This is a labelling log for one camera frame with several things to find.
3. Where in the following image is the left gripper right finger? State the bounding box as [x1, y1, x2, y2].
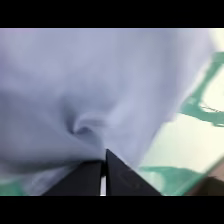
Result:
[105, 148, 163, 197]

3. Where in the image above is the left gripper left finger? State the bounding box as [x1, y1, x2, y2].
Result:
[42, 160, 103, 197]

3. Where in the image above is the purple shirt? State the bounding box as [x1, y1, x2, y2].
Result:
[0, 27, 216, 197]

